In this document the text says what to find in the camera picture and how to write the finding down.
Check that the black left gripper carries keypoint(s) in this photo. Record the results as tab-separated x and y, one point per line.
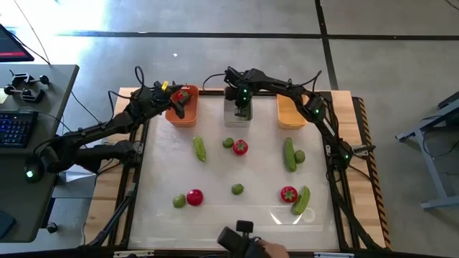
156	98

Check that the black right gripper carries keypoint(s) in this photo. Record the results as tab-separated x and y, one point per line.
241	102

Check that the red tomato with green stem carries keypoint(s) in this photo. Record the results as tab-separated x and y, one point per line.
288	194
240	147
180	96

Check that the green lime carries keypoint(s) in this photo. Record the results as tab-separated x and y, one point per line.
237	189
228	143
179	201
300	157

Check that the pale bumpy green cucumber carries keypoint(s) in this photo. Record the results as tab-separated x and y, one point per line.
199	148

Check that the smooth red tomato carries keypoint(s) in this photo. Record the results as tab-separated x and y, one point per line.
195	197

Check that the light green cucumber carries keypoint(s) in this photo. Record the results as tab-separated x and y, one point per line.
301	200

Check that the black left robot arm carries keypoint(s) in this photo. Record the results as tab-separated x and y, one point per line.
114	122

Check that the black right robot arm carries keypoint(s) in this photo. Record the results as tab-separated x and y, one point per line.
287	91

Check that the white plastic basket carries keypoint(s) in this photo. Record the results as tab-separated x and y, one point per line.
231	120

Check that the yellow tape tag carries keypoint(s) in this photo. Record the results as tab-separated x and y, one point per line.
165	85

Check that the orange plastic basket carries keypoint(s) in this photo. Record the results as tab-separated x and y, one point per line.
190	114

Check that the yellow plastic basket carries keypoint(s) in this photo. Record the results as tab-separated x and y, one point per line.
288	114

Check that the white glossy table sheet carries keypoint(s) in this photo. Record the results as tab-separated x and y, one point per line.
251	168

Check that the white paper sheet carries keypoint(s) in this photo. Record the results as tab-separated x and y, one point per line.
73	176

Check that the person's hand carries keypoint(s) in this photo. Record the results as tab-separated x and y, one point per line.
276	250

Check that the wooden table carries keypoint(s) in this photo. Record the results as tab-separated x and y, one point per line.
102	222

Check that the black table clamp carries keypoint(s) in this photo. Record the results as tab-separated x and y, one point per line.
21	78
30	96

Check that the black computer mouse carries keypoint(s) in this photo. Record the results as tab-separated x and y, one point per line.
32	170

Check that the black keyboard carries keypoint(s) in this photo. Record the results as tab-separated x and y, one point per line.
16	129

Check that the dark computer screen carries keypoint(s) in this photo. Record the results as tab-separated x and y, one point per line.
10	46

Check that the black desk foot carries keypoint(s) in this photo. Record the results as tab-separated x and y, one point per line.
52	228

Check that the grey desk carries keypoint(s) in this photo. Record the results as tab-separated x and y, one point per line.
21	200

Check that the grey metal stand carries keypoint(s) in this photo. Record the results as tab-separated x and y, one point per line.
432	168

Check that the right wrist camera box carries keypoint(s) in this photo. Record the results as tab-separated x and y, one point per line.
230	94

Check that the black aluminium table frame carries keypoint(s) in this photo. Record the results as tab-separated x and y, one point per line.
211	92

